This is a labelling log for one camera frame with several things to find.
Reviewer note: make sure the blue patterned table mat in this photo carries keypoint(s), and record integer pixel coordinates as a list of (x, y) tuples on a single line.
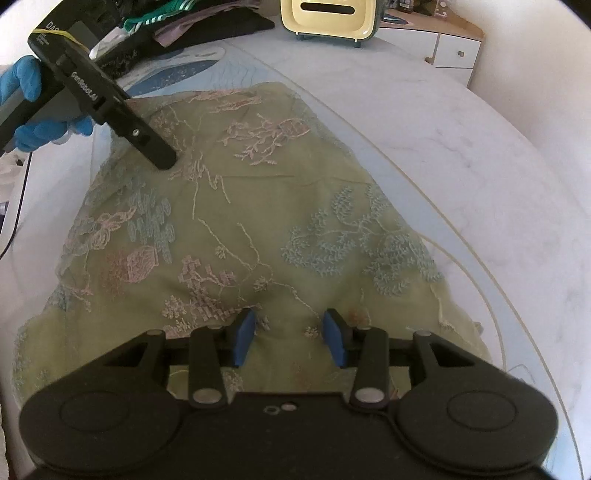
[(277, 138)]

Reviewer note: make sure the yellow tissue box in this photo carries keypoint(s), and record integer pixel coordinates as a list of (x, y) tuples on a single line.
[(350, 20)]

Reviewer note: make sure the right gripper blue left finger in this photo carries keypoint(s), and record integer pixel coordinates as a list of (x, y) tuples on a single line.
[(212, 349)]

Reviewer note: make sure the white drawer cabinet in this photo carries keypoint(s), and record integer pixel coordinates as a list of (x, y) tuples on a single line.
[(452, 44)]

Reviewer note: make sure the pile of dark clothes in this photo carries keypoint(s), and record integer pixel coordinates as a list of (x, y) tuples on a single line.
[(206, 21)]

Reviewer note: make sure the green embroidered sheer garment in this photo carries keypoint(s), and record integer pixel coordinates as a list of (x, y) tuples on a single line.
[(240, 239)]

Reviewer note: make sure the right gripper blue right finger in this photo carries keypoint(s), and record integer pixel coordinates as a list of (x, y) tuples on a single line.
[(365, 350)]

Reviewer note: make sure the blue gloved left hand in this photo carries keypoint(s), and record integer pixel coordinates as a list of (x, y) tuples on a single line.
[(25, 75)]

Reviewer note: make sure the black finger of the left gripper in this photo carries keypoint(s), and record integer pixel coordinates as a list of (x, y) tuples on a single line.
[(128, 124)]

